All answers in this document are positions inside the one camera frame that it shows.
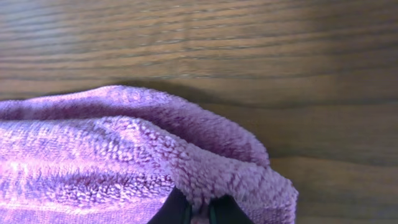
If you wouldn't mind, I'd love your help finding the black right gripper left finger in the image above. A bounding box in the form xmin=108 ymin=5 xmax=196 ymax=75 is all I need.
xmin=147 ymin=187 xmax=192 ymax=224

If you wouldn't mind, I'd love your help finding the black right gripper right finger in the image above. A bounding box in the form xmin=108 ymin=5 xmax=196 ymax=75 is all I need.
xmin=208 ymin=195 xmax=254 ymax=224

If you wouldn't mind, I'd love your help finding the purple microfiber cloth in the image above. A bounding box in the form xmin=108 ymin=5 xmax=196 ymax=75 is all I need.
xmin=1 ymin=86 xmax=298 ymax=223

